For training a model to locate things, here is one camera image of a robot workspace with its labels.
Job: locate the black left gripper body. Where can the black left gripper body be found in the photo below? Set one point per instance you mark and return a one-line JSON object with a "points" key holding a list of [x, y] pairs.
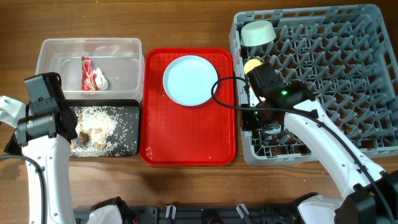
{"points": [[74, 116]]}

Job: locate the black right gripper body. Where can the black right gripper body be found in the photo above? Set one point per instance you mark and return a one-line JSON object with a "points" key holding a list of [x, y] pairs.
{"points": [[255, 119]]}

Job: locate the red snack wrapper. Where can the red snack wrapper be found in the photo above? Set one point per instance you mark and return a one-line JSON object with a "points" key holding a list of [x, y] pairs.
{"points": [[88, 77]]}

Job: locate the white tissue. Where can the white tissue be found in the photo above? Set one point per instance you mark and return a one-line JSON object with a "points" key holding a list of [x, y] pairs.
{"points": [[100, 80]]}

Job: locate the yellow plastic cup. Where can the yellow plastic cup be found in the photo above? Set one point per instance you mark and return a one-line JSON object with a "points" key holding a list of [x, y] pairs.
{"points": [[251, 64]]}

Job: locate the light blue plate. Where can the light blue plate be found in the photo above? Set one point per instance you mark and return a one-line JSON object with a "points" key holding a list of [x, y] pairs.
{"points": [[190, 80]]}

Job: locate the green bowl with food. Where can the green bowl with food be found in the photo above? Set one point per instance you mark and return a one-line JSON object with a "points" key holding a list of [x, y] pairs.
{"points": [[257, 33]]}

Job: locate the light blue bowl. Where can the light blue bowl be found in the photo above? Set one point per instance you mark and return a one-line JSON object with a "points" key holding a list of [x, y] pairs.
{"points": [[273, 128]]}

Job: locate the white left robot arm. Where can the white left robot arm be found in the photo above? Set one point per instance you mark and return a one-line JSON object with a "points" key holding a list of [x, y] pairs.
{"points": [[47, 161]]}

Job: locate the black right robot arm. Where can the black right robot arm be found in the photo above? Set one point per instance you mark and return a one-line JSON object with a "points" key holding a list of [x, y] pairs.
{"points": [[368, 192]]}

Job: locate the grey dishwasher rack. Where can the grey dishwasher rack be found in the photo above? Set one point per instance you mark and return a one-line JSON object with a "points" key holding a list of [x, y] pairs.
{"points": [[345, 57]]}

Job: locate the spilled rice and food scraps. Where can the spilled rice and food scraps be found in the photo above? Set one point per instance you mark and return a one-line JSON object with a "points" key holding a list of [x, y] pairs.
{"points": [[93, 130]]}

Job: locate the black rectangular tray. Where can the black rectangular tray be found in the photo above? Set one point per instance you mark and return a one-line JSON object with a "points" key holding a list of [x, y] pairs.
{"points": [[130, 130]]}

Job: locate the clear plastic bin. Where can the clear plastic bin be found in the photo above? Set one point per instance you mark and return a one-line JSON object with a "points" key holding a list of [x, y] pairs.
{"points": [[120, 59]]}

